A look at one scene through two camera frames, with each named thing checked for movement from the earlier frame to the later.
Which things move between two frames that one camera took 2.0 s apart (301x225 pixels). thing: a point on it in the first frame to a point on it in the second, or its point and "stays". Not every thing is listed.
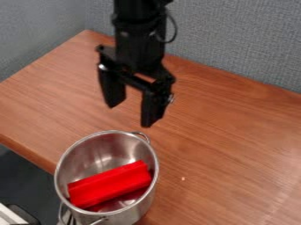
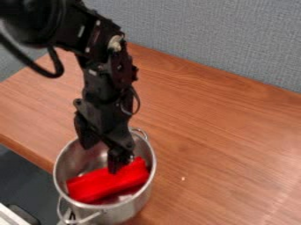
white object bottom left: x=14 y=215 stays
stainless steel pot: x=92 y=155 stays
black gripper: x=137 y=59 to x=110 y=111
